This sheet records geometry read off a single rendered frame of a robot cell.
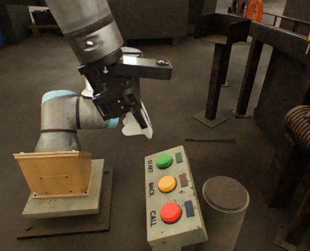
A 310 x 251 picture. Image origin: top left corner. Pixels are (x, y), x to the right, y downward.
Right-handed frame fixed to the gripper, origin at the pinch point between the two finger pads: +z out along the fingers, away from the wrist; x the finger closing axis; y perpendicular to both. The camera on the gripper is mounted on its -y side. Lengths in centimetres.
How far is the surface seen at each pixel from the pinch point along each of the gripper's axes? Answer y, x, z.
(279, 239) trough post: -29, -12, 83
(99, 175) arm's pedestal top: 42, -45, 45
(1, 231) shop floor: 87, -26, 42
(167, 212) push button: 0.9, 14.6, 9.5
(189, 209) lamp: -3.4, 14.8, 10.4
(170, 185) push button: -0.5, 8.4, 9.4
